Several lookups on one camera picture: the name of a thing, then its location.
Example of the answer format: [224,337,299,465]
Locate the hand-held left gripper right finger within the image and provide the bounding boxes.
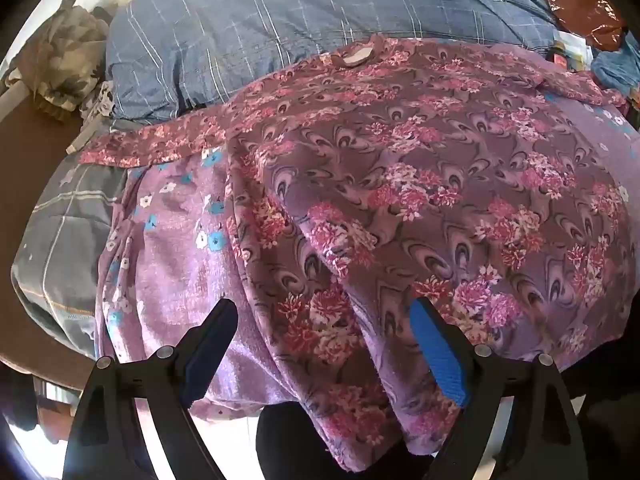
[409,296,584,480]

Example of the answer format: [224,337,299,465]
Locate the shiny brown plastic bag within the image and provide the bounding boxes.
[535,0,627,52]

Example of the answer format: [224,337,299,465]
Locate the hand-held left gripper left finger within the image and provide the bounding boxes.
[62,298,239,480]

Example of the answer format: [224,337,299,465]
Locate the purple floral print garment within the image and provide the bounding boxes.
[80,35,633,472]

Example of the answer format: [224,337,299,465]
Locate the grey plaid quilt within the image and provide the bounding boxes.
[10,152,132,361]

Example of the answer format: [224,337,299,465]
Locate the beige leaf print cloth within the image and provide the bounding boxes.
[10,0,112,124]

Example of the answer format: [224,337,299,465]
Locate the white printed packet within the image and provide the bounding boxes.
[550,30,596,72]

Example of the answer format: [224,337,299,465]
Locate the purple flowered bed sheet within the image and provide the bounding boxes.
[95,42,640,421]

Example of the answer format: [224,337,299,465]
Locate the blue denim cloth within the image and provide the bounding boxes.
[592,35,640,107]

